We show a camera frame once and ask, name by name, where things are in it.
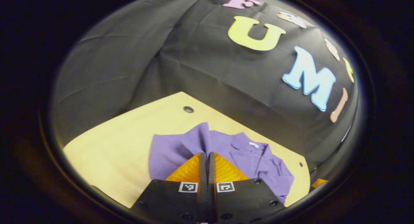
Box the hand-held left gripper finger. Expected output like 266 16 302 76
129 152 207 224
209 152 287 224

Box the purple knit cardigan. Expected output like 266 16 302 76
148 122 295 205

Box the black backdrop cloth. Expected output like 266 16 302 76
53 0 359 173

